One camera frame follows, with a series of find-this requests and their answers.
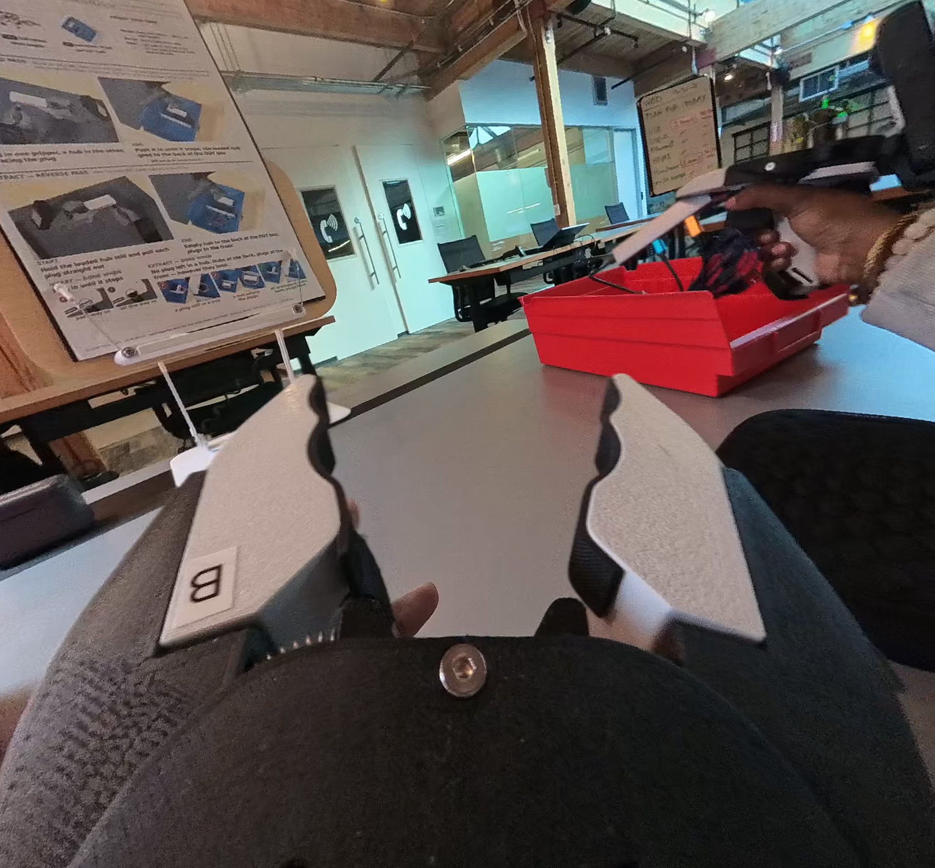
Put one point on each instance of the whiteboard with writing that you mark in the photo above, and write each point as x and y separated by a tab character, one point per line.
679	137

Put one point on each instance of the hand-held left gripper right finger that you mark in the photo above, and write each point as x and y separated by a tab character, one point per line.
657	517

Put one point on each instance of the black mesh chair back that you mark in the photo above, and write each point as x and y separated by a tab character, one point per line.
840	517

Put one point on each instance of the long wooden office desk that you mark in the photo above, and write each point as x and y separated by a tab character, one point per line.
504	263

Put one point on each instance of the dark grey box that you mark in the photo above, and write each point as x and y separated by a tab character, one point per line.
40	521

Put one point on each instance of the black office chair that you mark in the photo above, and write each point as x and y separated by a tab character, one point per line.
460	253
544	232
617	214

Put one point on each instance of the person's left hand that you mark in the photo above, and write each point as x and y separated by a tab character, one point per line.
416	609

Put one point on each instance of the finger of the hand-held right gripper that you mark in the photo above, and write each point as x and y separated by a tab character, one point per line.
657	229
708	183

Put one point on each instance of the wooden support post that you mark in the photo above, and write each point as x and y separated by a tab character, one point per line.
553	137

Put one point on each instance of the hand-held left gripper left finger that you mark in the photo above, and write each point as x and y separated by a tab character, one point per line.
263	503

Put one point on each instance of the black phone sign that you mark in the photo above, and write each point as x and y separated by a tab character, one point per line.
329	225
403	214

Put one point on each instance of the open laptop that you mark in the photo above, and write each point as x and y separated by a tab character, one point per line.
570	234

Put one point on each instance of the red plastic bin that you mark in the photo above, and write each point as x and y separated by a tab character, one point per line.
621	327

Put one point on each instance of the printed instruction sheet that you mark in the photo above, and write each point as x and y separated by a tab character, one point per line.
109	188

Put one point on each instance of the white display stand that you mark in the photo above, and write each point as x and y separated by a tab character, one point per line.
191	462

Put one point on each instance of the person's right hand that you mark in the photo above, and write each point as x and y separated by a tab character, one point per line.
840	225

